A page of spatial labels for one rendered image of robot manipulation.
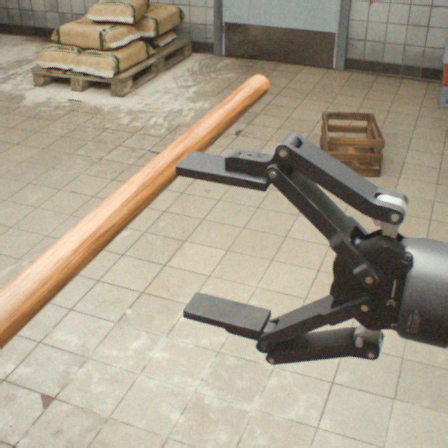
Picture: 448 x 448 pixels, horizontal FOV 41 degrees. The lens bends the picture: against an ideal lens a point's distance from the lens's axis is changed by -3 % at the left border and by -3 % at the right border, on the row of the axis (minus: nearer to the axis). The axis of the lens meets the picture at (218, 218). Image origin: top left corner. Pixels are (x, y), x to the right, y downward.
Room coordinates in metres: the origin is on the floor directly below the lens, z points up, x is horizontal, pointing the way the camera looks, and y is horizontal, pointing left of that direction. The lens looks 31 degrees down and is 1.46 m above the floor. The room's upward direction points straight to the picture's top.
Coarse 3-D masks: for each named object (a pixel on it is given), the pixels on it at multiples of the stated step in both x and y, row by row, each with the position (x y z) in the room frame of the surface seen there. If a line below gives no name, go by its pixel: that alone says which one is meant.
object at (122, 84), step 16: (160, 48) 4.96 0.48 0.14; (176, 48) 4.98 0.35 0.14; (144, 64) 4.50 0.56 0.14; (160, 64) 4.71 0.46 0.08; (48, 80) 4.48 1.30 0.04; (80, 80) 4.30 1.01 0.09; (96, 80) 4.24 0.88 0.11; (112, 80) 4.19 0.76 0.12; (128, 80) 4.24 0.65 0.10; (144, 80) 4.49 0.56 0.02; (112, 96) 4.19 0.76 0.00
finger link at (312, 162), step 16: (288, 144) 0.38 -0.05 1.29; (304, 144) 0.39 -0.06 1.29; (288, 160) 0.38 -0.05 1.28; (304, 160) 0.37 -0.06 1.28; (320, 160) 0.38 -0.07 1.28; (336, 160) 0.39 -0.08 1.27; (320, 176) 0.37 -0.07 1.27; (336, 176) 0.37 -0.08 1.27; (352, 176) 0.37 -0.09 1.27; (336, 192) 0.36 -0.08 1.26; (352, 192) 0.36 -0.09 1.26; (368, 192) 0.36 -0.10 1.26; (384, 192) 0.37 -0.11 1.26; (368, 208) 0.35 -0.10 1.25; (384, 208) 0.35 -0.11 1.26; (400, 208) 0.35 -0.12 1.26
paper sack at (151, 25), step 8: (160, 8) 5.06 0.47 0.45; (168, 8) 5.11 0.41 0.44; (176, 8) 5.16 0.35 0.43; (144, 16) 4.86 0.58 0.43; (152, 16) 4.85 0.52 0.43; (160, 16) 4.89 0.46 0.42; (168, 16) 4.98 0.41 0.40; (176, 16) 5.12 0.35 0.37; (184, 16) 5.24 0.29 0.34; (136, 24) 4.81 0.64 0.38; (144, 24) 4.79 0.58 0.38; (152, 24) 4.77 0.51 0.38; (160, 24) 4.86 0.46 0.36; (168, 24) 4.97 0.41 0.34; (176, 24) 5.12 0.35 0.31; (144, 32) 4.77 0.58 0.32; (152, 32) 4.74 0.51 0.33; (160, 32) 4.85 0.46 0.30
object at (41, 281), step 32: (256, 96) 0.75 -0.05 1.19; (192, 128) 0.61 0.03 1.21; (224, 128) 0.65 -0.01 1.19; (160, 160) 0.53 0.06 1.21; (128, 192) 0.47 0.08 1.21; (160, 192) 0.50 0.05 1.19; (96, 224) 0.41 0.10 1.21; (128, 224) 0.44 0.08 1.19; (64, 256) 0.37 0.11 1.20; (96, 256) 0.40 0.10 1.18; (32, 288) 0.33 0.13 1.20; (0, 320) 0.30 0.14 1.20
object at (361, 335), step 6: (360, 330) 0.36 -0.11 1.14; (366, 330) 0.36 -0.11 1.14; (354, 336) 0.36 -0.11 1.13; (360, 336) 0.36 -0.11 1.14; (366, 336) 0.36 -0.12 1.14; (372, 336) 0.36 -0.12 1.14; (378, 336) 0.35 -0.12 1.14; (360, 342) 0.35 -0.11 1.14; (372, 342) 0.36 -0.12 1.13; (378, 342) 0.35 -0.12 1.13
